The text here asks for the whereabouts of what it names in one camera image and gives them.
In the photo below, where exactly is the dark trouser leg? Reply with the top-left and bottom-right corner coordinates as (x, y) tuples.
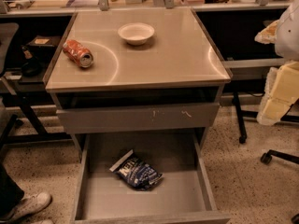
(0, 164), (24, 217)

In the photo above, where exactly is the white paper bowl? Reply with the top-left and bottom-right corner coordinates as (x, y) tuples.
(118, 22), (155, 46)

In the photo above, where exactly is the black box on shelf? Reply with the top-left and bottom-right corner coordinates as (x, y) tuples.
(26, 35), (61, 60)

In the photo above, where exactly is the white sneaker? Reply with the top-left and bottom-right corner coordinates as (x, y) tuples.
(0, 192), (52, 224)

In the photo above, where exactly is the grey drawer cabinet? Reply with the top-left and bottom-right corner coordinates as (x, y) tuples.
(42, 7), (234, 224)

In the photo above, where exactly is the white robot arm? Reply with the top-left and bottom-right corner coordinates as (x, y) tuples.
(254, 0), (299, 125)

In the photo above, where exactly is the orange soda can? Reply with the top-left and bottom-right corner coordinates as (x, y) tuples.
(63, 40), (93, 68)

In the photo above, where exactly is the white ribbed gripper body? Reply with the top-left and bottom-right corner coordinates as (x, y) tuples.
(254, 21), (278, 44)

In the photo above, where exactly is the black chair caster base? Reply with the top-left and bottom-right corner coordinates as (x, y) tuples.
(260, 149), (299, 164)

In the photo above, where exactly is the open grey middle drawer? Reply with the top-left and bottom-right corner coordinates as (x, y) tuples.
(71, 132), (230, 224)

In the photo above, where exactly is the black desk leg right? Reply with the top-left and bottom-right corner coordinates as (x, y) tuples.
(233, 91), (247, 144)

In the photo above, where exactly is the dark glass bottle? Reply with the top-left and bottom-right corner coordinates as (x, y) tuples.
(21, 46), (42, 77)

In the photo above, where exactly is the closed grey top drawer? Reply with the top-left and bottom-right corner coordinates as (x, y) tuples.
(57, 103), (220, 133)

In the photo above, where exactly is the blue chip bag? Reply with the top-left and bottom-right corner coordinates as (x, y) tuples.
(109, 149), (163, 190)

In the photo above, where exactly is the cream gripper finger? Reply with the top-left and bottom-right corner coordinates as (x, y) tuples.
(270, 61), (299, 105)
(256, 67), (289, 126)

